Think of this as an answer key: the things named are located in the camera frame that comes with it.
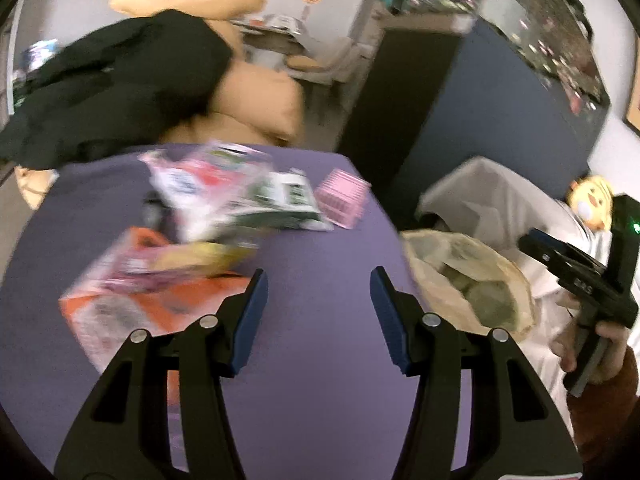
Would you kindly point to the white covered sofa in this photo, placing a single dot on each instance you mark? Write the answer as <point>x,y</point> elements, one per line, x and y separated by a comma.
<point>495,205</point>

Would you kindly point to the dining table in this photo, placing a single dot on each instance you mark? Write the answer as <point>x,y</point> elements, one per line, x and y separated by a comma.
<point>267,46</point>

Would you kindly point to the person right hand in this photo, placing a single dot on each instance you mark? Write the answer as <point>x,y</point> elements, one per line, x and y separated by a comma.
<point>602,358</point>

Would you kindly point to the tan beanbag sofa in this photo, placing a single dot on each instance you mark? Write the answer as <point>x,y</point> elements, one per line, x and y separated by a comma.
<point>252,104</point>

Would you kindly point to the grey dining chair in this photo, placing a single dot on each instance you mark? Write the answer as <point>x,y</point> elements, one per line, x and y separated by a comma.
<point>334,64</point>

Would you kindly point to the glass fish tank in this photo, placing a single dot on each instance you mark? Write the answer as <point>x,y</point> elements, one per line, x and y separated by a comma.
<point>553,36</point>

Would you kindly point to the green white milk pouch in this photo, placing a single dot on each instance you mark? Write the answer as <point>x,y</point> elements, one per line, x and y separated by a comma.
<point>283,201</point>

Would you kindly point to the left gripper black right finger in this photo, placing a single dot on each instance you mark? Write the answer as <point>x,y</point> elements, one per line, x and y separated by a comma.
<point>481,411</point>

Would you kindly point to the pink slatted plastic box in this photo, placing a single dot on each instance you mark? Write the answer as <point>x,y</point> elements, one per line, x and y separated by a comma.
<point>342,197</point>

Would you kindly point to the yellow duck plush toy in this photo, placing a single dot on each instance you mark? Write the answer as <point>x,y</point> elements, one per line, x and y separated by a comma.
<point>591,198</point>

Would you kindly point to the orange snack bag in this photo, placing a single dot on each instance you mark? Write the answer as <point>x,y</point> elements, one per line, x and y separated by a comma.
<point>101,319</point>

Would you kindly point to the framed wall picture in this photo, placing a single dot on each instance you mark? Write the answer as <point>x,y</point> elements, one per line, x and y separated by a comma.
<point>632,116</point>

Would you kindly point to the pink yellow snack wrapper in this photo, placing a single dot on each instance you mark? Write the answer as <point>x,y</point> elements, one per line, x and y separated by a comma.
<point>150,268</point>

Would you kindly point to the dark blue cloth cover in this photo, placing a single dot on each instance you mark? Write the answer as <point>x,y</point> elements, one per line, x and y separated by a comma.
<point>494,105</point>

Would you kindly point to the black cabinet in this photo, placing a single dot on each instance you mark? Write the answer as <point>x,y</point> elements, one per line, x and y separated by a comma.
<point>400,88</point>

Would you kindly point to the red sleeve forearm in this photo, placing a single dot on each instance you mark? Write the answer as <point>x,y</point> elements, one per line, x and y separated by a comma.
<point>605,419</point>

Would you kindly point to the beige trash bag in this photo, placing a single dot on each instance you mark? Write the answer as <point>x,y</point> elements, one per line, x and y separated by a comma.
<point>468,283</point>

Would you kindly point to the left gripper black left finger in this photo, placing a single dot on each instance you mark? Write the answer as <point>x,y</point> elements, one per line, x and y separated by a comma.
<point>121,431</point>

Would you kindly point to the purple tablecloth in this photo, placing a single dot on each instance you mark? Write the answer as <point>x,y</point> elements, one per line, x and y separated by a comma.
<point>286,379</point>

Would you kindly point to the black jacket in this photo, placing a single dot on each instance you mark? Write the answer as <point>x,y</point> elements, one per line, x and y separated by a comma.
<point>122,85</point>

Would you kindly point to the colourful gift bag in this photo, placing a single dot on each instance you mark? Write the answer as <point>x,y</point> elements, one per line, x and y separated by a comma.
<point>37,54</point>

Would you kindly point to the pink tissue pack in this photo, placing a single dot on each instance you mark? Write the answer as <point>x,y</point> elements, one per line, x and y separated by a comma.
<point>201,187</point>

